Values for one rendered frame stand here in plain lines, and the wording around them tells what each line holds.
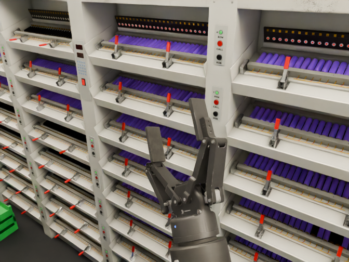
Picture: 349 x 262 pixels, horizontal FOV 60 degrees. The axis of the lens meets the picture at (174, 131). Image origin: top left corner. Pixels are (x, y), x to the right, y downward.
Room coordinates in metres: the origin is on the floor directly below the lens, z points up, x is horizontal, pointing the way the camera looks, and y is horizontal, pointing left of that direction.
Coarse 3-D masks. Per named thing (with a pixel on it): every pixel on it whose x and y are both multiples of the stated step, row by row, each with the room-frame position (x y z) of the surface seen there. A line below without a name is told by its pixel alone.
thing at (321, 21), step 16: (144, 16) 1.43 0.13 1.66; (160, 16) 1.38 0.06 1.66; (176, 16) 1.33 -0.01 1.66; (192, 16) 1.29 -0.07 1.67; (208, 16) 1.24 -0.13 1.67; (272, 16) 1.10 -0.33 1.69; (288, 16) 1.07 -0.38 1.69; (304, 16) 1.04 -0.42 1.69; (320, 16) 1.01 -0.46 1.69; (336, 16) 0.98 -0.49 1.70; (160, 80) 1.38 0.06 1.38
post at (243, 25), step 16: (224, 0) 0.98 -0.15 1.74; (224, 16) 0.98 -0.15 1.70; (240, 16) 0.98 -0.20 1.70; (256, 16) 1.09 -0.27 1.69; (208, 32) 1.01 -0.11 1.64; (240, 32) 0.99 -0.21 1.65; (256, 32) 1.10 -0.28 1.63; (208, 48) 1.01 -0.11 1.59; (240, 48) 1.00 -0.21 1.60; (256, 48) 1.11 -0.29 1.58; (208, 64) 1.01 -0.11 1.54; (208, 80) 1.01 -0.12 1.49; (224, 80) 0.97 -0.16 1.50; (208, 96) 1.01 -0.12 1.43; (224, 96) 0.97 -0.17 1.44; (240, 96) 1.03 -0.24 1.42; (208, 112) 1.00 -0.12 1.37; (224, 112) 0.97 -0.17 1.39; (224, 128) 0.96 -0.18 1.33; (224, 192) 0.98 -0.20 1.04
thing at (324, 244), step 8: (240, 208) 0.98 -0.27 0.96; (256, 216) 0.94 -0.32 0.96; (264, 216) 0.93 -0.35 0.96; (272, 224) 0.90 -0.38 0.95; (280, 224) 0.89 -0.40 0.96; (280, 232) 0.87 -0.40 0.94; (288, 232) 0.87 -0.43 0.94; (296, 232) 0.85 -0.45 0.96; (304, 232) 0.84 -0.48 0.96; (304, 240) 0.83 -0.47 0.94; (312, 240) 0.81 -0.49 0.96; (320, 240) 0.81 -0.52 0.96; (328, 248) 0.79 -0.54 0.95; (336, 248) 0.77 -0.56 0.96; (344, 248) 0.77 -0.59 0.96; (344, 256) 0.76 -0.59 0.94
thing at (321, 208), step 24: (240, 168) 0.99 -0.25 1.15; (264, 168) 0.98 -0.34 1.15; (288, 168) 0.95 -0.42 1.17; (240, 192) 0.92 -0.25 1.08; (264, 192) 0.88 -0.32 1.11; (288, 192) 0.86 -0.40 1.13; (312, 192) 0.84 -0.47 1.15; (336, 192) 0.82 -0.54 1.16; (312, 216) 0.77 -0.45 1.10; (336, 216) 0.76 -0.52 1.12
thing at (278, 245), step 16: (224, 208) 0.98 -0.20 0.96; (224, 224) 0.95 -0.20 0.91; (240, 224) 0.94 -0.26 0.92; (256, 240) 0.87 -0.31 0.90; (272, 240) 0.85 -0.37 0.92; (288, 240) 0.84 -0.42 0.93; (288, 256) 0.80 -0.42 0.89; (304, 256) 0.78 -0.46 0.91; (320, 256) 0.77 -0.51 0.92; (336, 256) 0.76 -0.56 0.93
